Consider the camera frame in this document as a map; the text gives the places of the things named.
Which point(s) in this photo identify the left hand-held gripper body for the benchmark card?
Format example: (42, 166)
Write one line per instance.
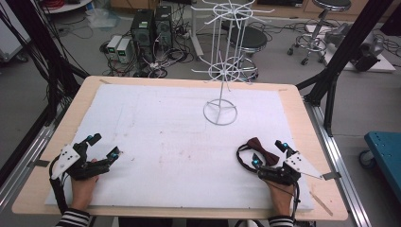
(71, 159)

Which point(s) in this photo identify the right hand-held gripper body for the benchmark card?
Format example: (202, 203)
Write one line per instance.
(290, 168)

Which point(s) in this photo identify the dark red bow tie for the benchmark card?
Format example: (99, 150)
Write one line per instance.
(263, 152)

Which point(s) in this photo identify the person's right hand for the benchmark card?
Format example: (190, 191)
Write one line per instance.
(280, 198)

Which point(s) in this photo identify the person's left hand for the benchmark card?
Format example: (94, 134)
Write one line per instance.
(82, 189)

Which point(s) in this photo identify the grey tape strip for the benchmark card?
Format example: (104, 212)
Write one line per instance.
(331, 176)
(39, 163)

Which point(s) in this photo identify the thin wooden stick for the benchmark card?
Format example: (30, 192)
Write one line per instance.
(321, 203)

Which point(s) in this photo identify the white foam mat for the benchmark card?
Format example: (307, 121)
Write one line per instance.
(176, 148)

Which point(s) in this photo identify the white power supply unit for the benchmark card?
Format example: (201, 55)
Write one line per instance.
(113, 46)
(124, 50)

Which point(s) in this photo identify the blue wheeled cart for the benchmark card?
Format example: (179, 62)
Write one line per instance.
(385, 157)

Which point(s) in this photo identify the black round stool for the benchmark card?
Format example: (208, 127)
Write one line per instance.
(250, 39)

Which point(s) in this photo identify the black computer tower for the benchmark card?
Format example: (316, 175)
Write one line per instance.
(164, 26)
(142, 34)

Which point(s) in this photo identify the black chrome swivel stool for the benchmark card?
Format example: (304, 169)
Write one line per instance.
(315, 34)

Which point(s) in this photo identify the white floor board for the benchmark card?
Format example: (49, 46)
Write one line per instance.
(381, 64)

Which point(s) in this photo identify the white round table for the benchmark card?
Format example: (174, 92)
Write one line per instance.
(67, 6)

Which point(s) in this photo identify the aluminium rail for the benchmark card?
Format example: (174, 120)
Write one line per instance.
(340, 164)
(28, 157)

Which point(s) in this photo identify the black frame post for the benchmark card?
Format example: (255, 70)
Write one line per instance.
(41, 56)
(340, 60)

